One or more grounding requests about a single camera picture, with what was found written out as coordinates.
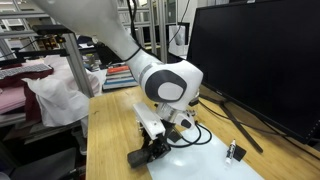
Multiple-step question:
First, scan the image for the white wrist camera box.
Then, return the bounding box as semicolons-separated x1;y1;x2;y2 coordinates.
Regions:
133;102;165;140

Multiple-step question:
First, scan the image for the aluminium frame rack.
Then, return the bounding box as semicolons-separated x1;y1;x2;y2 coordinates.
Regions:
0;0;169;99

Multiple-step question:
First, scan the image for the stack of books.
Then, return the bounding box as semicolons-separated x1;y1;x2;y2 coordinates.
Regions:
102;65;138;91

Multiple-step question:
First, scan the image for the white whiteboard sheet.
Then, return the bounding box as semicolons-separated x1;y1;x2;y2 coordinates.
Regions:
147;134;263;180

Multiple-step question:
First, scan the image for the black tape piece right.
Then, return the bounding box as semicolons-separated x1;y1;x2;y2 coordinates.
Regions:
168;131;182;143

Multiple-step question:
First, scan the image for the grey keyboard on rack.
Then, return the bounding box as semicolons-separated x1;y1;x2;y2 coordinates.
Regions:
0;64;52;79

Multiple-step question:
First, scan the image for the black computer monitor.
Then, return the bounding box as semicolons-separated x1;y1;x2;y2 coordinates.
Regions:
187;0;320;144

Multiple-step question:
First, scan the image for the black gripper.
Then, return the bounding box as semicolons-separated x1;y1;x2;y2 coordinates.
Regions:
141;120;174;162

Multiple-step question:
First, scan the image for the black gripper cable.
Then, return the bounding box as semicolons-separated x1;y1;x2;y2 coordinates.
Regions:
166;121;213;149

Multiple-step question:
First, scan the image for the black monitor cable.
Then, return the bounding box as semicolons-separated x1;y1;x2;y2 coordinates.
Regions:
198;99;288;138

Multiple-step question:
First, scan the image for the black white dry-erase marker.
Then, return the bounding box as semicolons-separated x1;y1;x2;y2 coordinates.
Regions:
225;139;236;165

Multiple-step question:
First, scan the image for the black felt whiteboard eraser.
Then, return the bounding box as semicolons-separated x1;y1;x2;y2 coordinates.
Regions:
127;148;158;168

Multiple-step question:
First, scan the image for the black tape piece under marker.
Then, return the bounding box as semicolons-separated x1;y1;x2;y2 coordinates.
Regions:
233;146;246;162

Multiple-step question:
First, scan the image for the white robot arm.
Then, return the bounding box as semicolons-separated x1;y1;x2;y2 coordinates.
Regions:
32;0;203;166

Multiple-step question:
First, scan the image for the white cloth pile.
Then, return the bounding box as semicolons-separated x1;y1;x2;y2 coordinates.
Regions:
24;55;89;127

